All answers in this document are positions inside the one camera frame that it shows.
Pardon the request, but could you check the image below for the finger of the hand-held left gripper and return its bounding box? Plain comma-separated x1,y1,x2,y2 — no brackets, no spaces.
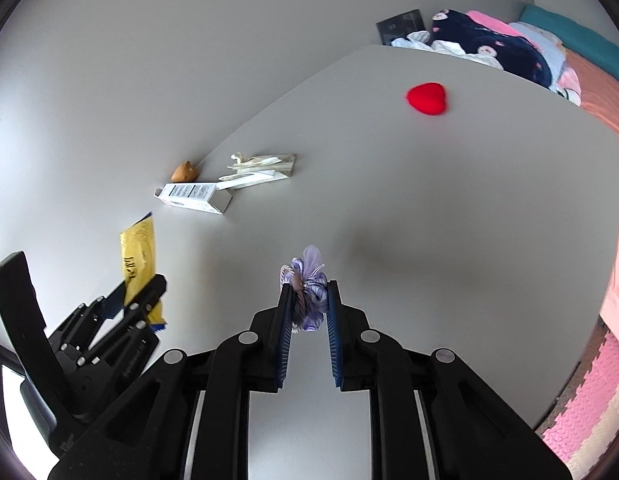
84,274,169,361
60,280,128,352

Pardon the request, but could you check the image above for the light blue cloth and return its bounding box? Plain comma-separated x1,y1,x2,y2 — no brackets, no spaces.
527,27,567,78

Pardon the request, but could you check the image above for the pink blanket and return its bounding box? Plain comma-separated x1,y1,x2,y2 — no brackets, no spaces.
554,50,619,333

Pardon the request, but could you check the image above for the small orange toy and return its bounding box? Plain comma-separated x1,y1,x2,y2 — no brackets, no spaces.
170,161,199,183

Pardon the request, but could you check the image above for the pink foam floor mat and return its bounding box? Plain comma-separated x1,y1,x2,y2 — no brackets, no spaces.
534,327,619,480

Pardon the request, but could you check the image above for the white crumpled cloth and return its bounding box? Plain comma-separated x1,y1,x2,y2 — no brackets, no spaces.
392,31,505,71

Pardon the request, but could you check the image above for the teal pillow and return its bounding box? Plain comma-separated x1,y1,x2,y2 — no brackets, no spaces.
518,4,619,88

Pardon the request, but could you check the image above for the red heart cushion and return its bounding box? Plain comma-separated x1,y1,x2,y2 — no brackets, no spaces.
407,81,447,116

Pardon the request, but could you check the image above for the yellow snack packet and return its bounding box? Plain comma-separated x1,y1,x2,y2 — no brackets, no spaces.
120,212,168,333

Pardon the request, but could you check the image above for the pink cloth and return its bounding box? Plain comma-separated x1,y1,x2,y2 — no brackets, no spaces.
464,10,525,38

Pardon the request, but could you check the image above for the purple scrunchie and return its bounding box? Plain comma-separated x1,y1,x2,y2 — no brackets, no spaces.
280,245,331,333

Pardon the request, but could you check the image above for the pink plush toy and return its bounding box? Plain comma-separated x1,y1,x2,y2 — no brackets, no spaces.
554,67,583,107

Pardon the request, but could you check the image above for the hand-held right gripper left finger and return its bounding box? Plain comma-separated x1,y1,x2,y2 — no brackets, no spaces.
47,280,296,480

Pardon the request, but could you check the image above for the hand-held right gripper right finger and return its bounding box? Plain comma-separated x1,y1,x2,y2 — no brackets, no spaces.
325,280,575,480

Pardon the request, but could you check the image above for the white cardboard box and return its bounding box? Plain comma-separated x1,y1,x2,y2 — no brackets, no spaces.
154,181,233,216

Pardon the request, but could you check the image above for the white paper packet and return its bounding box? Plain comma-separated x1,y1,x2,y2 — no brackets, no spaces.
218,169,290,192

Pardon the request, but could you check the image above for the black box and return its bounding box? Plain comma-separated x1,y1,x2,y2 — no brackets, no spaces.
376,8,424,46

